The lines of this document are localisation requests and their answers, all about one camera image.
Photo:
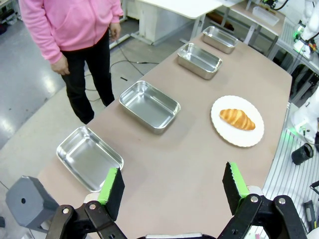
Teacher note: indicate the black trousers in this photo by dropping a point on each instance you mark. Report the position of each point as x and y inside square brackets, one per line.
[79, 87]

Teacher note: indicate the black device with green mark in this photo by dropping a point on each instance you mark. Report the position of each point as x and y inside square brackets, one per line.
[309, 214]

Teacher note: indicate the person's right forearm pink sleeve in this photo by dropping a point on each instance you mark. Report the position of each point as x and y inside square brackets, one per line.
[47, 47]

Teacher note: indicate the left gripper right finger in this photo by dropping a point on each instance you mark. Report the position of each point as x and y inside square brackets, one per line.
[234, 191]

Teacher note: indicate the person's right hand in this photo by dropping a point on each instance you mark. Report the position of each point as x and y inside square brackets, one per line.
[61, 66]

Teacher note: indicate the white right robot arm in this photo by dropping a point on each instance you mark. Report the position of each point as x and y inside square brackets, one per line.
[306, 119]

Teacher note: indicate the large white table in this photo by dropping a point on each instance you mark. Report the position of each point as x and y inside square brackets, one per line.
[179, 7]

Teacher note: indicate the beige background workbench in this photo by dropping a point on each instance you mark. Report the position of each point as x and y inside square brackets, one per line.
[243, 10]

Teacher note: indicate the steel rectangular container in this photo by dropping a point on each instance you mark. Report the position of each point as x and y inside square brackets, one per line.
[219, 37]
[149, 107]
[84, 159]
[199, 59]

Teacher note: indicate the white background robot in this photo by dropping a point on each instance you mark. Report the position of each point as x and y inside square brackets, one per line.
[310, 20]

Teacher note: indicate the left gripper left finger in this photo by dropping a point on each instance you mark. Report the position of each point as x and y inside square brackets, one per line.
[112, 194]

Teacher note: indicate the brown cylinder roll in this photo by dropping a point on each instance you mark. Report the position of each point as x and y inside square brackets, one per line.
[221, 21]

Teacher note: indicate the pink zip hoodie torso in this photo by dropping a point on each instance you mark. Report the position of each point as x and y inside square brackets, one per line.
[79, 25]

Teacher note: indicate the person's left hand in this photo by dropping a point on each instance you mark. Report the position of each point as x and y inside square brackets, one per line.
[115, 31]

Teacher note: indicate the person's left forearm pink sleeve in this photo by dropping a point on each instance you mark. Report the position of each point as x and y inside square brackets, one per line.
[117, 12]

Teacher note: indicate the black cylinder cup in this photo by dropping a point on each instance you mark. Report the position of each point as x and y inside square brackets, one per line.
[301, 155]

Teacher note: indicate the white cabinet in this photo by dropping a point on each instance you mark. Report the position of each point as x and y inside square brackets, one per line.
[159, 25]

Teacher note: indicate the golden croissant bread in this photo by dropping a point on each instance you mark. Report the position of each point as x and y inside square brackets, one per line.
[236, 119]

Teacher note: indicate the white scalloped plate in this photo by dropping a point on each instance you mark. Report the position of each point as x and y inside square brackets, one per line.
[236, 138]

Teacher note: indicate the clear plastic box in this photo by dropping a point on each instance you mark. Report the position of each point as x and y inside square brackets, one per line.
[265, 15]

